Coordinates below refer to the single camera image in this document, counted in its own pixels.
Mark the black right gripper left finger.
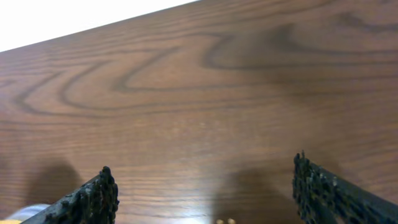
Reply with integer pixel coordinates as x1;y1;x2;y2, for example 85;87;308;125
22;166;119;224

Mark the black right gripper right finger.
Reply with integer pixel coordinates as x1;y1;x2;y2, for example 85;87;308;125
292;153;397;224

